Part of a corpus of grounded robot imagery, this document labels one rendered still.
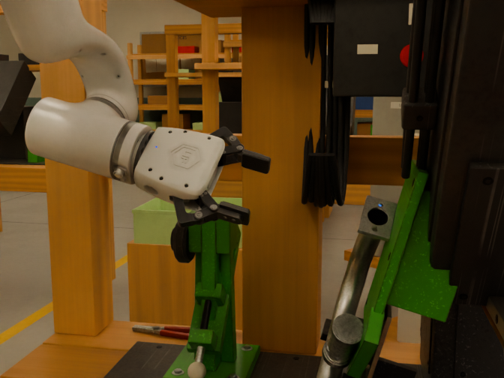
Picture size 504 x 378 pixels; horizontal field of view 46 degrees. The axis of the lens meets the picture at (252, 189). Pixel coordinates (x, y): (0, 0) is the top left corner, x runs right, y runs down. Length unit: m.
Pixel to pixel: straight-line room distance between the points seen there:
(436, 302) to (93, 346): 0.71
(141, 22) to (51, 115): 10.84
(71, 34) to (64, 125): 0.13
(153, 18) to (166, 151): 10.80
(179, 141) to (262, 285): 0.40
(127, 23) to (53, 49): 11.00
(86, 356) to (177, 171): 0.50
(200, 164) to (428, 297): 0.33
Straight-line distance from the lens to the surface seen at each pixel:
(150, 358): 1.10
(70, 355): 1.19
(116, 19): 11.87
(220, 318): 0.97
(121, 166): 0.81
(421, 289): 0.72
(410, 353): 1.19
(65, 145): 0.84
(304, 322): 1.13
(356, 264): 0.84
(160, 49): 11.46
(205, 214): 0.77
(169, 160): 0.79
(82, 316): 1.25
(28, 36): 0.77
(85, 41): 0.80
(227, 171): 1.17
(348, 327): 0.72
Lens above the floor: 1.36
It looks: 9 degrees down
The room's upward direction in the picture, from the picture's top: straight up
